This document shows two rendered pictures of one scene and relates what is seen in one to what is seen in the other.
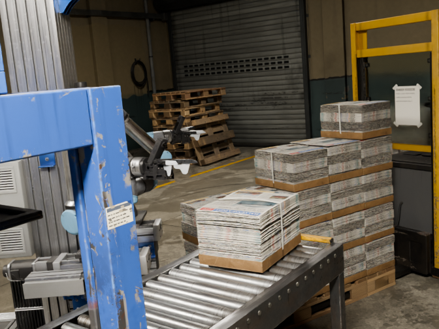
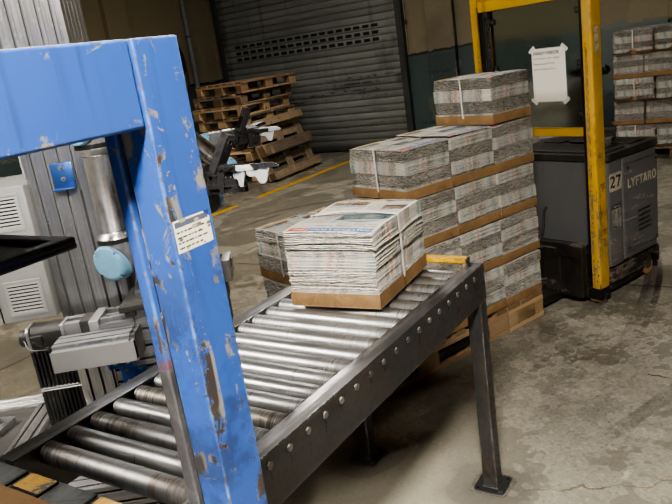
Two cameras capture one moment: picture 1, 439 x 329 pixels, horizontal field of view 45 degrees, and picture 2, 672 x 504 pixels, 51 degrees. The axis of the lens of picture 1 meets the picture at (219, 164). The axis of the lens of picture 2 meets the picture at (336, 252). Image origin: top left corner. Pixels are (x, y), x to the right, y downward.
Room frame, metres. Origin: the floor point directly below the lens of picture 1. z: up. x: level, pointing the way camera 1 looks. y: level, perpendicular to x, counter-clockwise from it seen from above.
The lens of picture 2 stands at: (0.09, 0.06, 1.50)
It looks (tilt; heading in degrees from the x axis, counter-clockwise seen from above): 16 degrees down; 357
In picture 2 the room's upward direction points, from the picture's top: 8 degrees counter-clockwise
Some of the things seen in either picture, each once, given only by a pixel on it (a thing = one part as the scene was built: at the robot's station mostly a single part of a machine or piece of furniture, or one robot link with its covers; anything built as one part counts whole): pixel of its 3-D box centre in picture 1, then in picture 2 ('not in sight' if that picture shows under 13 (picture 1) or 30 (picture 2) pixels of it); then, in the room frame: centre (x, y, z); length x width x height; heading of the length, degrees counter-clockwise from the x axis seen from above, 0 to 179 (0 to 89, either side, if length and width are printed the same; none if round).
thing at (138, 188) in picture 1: (130, 189); not in sight; (2.14, 0.38, 1.12); 0.11 x 0.08 x 0.11; 153
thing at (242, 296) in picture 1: (205, 290); (305, 339); (1.84, 0.09, 0.77); 0.47 x 0.05 x 0.05; 53
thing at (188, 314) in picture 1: (170, 311); (261, 371); (1.69, 0.21, 0.77); 0.47 x 0.05 x 0.05; 53
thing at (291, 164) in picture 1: (290, 166); (399, 168); (3.26, -0.44, 0.95); 0.38 x 0.29 x 0.23; 33
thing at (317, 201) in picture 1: (279, 252); (392, 284); (3.19, -0.33, 0.42); 1.17 x 0.39 x 0.83; 123
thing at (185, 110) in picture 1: (190, 125); (251, 127); (9.98, 0.49, 0.65); 1.33 x 0.94 x 1.30; 147
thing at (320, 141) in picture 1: (323, 141); (441, 131); (3.41, -0.69, 1.07); 0.37 x 0.28 x 0.01; 31
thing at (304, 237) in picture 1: (288, 234); (408, 257); (2.31, -0.29, 0.81); 0.43 x 0.03 x 0.02; 53
